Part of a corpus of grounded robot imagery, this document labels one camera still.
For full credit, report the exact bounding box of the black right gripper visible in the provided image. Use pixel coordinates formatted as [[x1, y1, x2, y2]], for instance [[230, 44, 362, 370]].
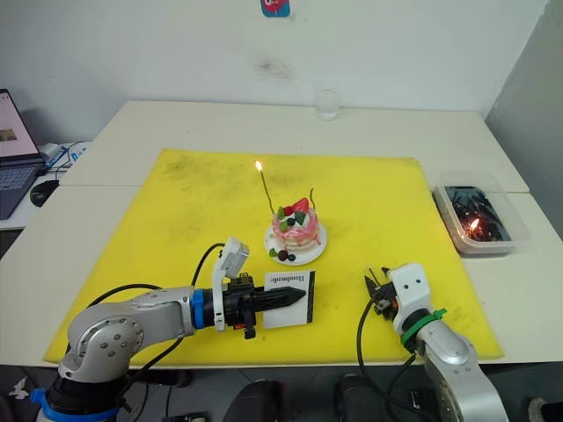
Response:
[[363, 265, 399, 321]]

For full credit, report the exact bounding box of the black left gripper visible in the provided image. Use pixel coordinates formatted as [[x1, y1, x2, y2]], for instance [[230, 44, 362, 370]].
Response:
[[222, 272, 307, 340]]

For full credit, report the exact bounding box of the white matchbox with black strip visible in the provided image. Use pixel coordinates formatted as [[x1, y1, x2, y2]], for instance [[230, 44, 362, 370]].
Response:
[[263, 269, 318, 330]]

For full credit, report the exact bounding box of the pink layered cake with fruit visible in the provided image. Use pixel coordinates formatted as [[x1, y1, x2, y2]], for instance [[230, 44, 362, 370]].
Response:
[[272, 197, 320, 252]]

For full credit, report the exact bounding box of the green zip tie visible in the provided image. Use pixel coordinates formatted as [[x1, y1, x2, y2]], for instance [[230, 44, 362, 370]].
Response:
[[399, 308, 448, 346]]

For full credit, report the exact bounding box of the white round plate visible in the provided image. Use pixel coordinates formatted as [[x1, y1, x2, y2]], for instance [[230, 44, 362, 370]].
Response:
[[263, 221, 329, 266]]

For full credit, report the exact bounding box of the long thin candle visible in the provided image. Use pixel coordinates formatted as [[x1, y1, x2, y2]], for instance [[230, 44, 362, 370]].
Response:
[[254, 160, 275, 216]]

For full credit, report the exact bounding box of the yellow mat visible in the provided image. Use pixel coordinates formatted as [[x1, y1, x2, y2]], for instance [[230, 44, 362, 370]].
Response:
[[42, 148, 504, 367]]

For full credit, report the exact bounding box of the clear plastic container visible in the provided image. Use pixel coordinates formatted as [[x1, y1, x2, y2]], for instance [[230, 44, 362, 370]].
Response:
[[431, 181, 530, 257]]

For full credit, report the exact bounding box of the clear drinking glass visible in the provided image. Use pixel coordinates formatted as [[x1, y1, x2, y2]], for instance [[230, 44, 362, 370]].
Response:
[[314, 88, 341, 122]]

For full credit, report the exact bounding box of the grey shoe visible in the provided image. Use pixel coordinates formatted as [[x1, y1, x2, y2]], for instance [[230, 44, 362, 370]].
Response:
[[526, 395, 563, 422]]

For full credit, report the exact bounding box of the black computer mouse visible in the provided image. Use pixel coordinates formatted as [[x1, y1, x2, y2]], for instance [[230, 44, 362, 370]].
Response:
[[30, 178, 61, 208]]

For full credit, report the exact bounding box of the white adapter box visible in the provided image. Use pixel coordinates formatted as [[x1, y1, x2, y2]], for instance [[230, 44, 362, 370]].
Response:
[[40, 142, 63, 163]]

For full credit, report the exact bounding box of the open laptop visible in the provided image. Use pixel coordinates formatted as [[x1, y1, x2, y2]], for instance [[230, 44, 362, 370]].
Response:
[[0, 88, 48, 222]]

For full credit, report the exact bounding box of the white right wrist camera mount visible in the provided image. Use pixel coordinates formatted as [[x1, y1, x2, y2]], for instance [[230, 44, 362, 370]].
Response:
[[388, 263, 430, 336]]

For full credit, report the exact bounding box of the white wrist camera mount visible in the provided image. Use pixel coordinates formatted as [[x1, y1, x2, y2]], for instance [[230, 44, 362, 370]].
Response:
[[210, 236, 252, 333], [388, 263, 430, 336]]

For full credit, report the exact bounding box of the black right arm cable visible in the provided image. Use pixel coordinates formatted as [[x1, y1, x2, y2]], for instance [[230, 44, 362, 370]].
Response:
[[356, 297, 424, 422]]

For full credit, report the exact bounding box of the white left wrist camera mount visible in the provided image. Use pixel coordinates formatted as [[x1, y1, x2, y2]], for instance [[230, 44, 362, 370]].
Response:
[[210, 236, 252, 333]]

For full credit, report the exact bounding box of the blue cable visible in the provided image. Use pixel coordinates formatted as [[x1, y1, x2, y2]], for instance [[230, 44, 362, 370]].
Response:
[[43, 140, 91, 173]]

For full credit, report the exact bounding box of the pink and blue wall sticker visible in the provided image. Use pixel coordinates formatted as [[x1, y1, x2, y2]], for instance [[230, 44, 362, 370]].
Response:
[[260, 0, 296, 19]]

